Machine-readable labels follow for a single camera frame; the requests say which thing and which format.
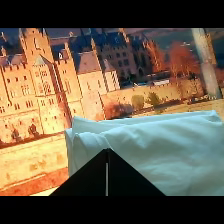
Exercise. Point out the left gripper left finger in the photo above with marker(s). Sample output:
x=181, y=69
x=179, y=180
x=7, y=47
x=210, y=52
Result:
x=85, y=181

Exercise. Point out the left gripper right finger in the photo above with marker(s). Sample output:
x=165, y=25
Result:
x=130, y=181

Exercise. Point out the white shirt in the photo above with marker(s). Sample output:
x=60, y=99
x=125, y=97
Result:
x=166, y=150

